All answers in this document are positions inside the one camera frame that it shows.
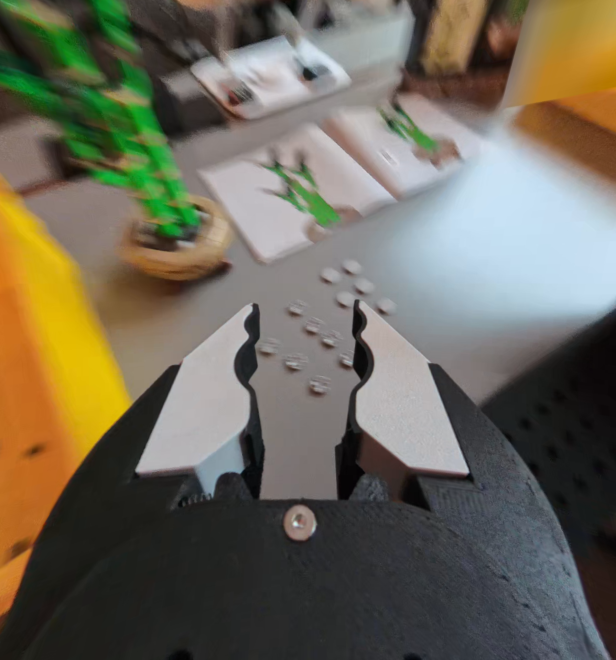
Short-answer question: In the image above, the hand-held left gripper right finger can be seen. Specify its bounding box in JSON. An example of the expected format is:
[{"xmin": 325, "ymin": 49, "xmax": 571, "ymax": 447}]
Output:
[{"xmin": 335, "ymin": 299, "xmax": 470, "ymax": 500}]

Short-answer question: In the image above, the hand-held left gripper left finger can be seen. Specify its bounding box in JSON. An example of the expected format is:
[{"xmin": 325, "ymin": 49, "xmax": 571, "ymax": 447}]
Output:
[{"xmin": 135, "ymin": 303, "xmax": 265, "ymax": 499}]

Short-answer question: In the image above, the lego instruction booklet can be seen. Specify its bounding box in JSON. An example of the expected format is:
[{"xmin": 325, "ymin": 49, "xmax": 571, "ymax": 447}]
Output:
[{"xmin": 197, "ymin": 93, "xmax": 486, "ymax": 265}]

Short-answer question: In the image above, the yellow plastic bin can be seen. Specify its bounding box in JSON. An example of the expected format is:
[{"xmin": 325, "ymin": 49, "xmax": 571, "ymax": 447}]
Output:
[{"xmin": 0, "ymin": 170, "xmax": 133, "ymax": 625}]

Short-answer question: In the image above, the lego bamboo plant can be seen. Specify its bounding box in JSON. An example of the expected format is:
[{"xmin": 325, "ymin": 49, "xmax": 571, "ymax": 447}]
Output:
[{"xmin": 0, "ymin": 0, "xmax": 234, "ymax": 282}]

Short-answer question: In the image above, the black perforated mat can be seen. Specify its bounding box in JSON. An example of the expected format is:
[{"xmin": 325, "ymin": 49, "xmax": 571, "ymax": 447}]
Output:
[{"xmin": 482, "ymin": 298, "xmax": 616, "ymax": 542}]

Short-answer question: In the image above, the group of small clear pieces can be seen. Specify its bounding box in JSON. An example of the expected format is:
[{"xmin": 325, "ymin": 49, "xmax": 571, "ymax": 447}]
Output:
[{"xmin": 259, "ymin": 258, "xmax": 399, "ymax": 398}]

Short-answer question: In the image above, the printed instruction sheet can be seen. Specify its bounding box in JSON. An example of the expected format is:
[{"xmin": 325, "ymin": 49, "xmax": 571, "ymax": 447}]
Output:
[{"xmin": 192, "ymin": 35, "xmax": 352, "ymax": 120}]

